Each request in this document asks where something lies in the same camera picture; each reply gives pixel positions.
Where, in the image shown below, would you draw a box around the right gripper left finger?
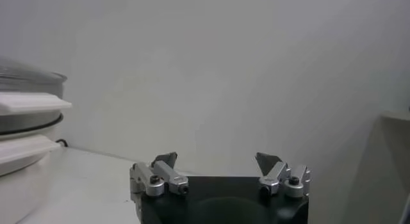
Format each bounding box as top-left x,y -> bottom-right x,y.
129,151 -> 190,211

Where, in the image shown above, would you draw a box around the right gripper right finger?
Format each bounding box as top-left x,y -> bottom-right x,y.
255,152 -> 311,199

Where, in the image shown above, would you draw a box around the white electric cooker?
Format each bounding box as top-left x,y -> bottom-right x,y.
0,115 -> 65,224

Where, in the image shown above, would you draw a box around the steel steamer basket white handles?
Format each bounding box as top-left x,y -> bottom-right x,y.
0,79 -> 73,136

